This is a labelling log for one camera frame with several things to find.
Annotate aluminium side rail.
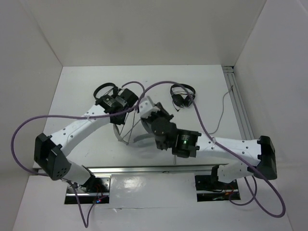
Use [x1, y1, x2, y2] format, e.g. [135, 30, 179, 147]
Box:
[222, 66, 255, 140]

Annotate purple cable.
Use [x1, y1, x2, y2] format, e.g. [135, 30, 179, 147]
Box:
[11, 81, 145, 228]
[134, 81, 287, 218]

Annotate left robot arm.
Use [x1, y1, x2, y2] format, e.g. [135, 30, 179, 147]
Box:
[34, 89, 138, 192]

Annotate black headphones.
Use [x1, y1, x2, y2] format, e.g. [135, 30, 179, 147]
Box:
[169, 83, 196, 112]
[93, 82, 121, 105]

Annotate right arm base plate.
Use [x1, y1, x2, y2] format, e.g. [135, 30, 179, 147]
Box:
[195, 175, 241, 202]

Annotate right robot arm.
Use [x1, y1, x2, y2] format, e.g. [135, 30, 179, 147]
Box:
[139, 100, 277, 189]

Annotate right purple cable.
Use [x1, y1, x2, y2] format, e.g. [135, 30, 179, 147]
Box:
[134, 81, 287, 218]

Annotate black headphones left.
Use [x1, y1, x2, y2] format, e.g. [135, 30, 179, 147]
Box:
[93, 82, 121, 105]

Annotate black headphones right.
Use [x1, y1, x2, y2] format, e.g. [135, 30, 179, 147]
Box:
[169, 83, 196, 112]

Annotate grey headphone cable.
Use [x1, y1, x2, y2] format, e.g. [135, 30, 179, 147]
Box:
[119, 84, 234, 164]

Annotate white grey headphones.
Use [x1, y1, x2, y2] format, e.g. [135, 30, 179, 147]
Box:
[113, 119, 154, 145]

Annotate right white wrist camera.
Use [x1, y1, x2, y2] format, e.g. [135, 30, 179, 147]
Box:
[139, 96, 160, 119]

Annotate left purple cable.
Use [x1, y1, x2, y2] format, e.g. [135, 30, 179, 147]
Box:
[11, 81, 145, 228]

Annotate aluminium front rail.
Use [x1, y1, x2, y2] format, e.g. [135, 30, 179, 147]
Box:
[89, 165, 214, 175]

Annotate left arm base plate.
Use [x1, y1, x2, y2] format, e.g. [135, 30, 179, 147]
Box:
[64, 175, 111, 205]

